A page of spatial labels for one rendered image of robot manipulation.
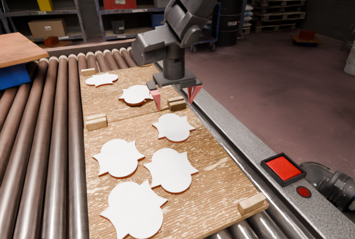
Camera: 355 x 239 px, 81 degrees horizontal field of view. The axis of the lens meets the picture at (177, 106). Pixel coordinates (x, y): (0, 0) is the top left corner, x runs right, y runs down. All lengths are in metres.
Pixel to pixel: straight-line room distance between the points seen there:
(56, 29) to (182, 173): 4.90
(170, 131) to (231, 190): 0.24
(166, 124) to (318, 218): 0.43
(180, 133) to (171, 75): 0.18
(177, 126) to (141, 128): 0.11
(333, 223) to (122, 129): 0.55
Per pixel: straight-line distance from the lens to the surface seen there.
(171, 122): 0.65
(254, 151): 0.64
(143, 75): 0.98
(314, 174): 1.67
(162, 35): 0.48
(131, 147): 0.58
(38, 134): 0.77
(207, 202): 0.49
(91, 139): 0.66
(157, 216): 0.46
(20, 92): 1.08
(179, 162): 0.53
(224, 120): 0.73
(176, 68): 0.52
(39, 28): 5.30
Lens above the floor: 1.35
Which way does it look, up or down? 33 degrees down
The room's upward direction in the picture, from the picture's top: straight up
